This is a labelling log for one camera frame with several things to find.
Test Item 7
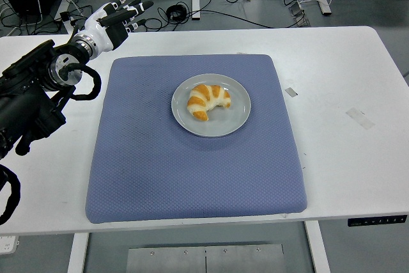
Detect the long black cable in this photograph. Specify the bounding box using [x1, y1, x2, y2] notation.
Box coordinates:
[190, 10, 276, 29]

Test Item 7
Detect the coiled black cable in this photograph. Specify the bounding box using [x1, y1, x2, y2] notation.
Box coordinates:
[166, 4, 190, 24]

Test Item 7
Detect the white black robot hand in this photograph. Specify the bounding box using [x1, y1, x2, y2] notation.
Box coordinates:
[82, 0, 155, 54]

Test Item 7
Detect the large clear tape piece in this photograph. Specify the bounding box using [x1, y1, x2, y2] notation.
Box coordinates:
[345, 107, 376, 130]

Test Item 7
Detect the black table control panel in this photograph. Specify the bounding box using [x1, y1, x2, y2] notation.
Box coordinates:
[347, 214, 409, 228]

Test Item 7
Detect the white power strip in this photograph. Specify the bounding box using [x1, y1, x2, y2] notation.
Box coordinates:
[0, 235, 20, 255]

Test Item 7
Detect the blue quilted mat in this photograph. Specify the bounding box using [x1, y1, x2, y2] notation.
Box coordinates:
[85, 54, 309, 225]

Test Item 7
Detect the striped croissant bread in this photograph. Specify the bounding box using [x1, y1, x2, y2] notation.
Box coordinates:
[187, 83, 232, 123]

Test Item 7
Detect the round grey plate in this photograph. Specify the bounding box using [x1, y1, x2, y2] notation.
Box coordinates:
[171, 73, 252, 139]

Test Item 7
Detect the grey metal plate with screws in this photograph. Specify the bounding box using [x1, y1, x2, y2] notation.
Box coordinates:
[126, 244, 285, 273]

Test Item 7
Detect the grey foot pedal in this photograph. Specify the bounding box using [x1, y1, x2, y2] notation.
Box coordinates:
[288, 3, 311, 28]

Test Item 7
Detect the white table leg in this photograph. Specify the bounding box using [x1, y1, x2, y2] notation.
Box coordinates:
[304, 221, 332, 273]
[67, 233, 91, 273]

